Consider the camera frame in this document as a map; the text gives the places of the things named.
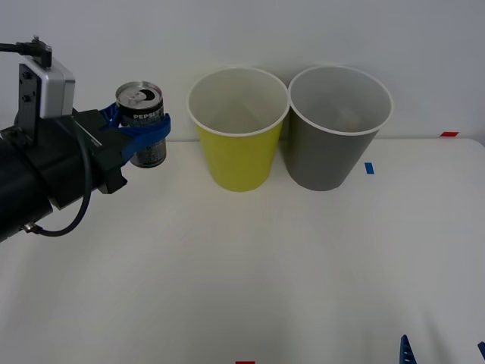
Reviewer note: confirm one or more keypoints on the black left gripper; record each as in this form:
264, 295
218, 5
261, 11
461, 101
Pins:
72, 163

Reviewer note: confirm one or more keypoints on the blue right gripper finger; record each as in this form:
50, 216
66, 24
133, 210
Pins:
407, 352
482, 350

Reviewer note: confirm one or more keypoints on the black drink can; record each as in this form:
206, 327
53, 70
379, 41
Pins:
142, 108

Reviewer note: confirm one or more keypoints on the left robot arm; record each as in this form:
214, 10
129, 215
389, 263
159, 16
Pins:
19, 178

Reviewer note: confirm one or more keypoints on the yellow-green plastic bin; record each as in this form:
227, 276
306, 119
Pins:
238, 163

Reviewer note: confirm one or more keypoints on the grey plastic bin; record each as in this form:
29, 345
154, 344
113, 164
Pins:
322, 159

